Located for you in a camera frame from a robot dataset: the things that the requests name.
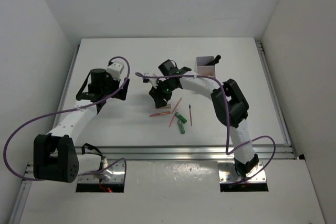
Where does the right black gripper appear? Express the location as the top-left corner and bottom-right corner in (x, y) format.
(150, 79), (177, 108)

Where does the rose gold lipstick tube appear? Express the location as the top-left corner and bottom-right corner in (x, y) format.
(163, 104), (171, 109)

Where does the green bottle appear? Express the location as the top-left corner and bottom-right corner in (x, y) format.
(177, 120), (185, 134)
(175, 112), (187, 124)

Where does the white organizer box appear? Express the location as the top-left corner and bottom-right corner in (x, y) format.
(195, 56), (216, 77)

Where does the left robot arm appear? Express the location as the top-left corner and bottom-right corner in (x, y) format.
(33, 62), (129, 183)

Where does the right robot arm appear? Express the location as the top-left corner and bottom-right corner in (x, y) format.
(143, 60), (259, 177)

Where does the thin pink brush stick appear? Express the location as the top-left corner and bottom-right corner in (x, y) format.
(172, 98), (182, 113)

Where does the pink lip pencil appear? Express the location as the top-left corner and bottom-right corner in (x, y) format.
(149, 111), (171, 117)

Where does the long pink stick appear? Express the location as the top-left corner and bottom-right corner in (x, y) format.
(169, 109), (178, 127)

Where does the pink mascara wand brush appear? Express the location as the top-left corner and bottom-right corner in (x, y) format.
(188, 104), (193, 126)

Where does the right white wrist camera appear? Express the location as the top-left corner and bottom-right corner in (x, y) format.
(142, 72), (158, 89)

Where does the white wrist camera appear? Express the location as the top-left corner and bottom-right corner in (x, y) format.
(142, 72), (158, 89)
(106, 61), (124, 81)

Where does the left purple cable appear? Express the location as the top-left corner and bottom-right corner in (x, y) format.
(3, 56), (131, 181)

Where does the purple cable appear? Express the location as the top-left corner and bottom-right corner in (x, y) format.
(134, 71), (276, 184)
(3, 56), (131, 181)

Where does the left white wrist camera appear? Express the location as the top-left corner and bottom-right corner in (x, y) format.
(106, 61), (124, 81)

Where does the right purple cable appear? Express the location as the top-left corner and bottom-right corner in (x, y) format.
(134, 71), (276, 184)

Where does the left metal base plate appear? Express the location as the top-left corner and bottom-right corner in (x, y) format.
(77, 154), (127, 184)

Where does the metal base plate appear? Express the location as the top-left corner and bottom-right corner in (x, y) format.
(77, 154), (127, 184)
(217, 162), (267, 184)

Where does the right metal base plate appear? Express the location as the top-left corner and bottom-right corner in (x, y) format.
(217, 162), (267, 184)

